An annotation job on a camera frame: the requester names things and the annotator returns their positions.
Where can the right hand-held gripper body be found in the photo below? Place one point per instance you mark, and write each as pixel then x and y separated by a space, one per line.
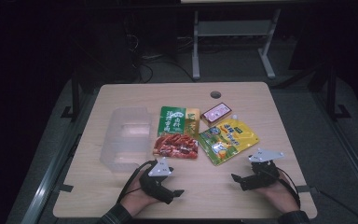
pixel 261 177

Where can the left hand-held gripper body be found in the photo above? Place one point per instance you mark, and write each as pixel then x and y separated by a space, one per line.
pixel 155 186

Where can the yellow spout pouch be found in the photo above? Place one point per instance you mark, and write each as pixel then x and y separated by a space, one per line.
pixel 227 140

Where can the clear plastic container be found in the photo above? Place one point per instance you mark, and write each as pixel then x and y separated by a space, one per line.
pixel 126 140

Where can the pink box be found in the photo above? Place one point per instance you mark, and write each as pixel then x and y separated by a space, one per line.
pixel 216 114

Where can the person's left hand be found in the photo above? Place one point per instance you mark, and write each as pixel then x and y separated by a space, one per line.
pixel 136 200

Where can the person's right hand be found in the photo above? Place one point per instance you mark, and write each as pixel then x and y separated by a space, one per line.
pixel 281 196

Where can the green and red food packet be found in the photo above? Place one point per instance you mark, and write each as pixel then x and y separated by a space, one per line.
pixel 175 133

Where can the dark round table grommet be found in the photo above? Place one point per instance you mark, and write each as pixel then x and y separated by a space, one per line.
pixel 215 95

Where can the black metal stand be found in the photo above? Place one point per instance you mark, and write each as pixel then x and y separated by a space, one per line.
pixel 332 93
pixel 75 93

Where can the grey metal stand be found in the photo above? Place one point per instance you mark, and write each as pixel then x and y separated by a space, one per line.
pixel 233 28

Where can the grey table bracket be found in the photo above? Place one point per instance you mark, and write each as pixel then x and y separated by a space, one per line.
pixel 306 189
pixel 66 188

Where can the aluminium frame rail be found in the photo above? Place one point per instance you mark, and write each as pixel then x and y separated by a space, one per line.
pixel 48 183

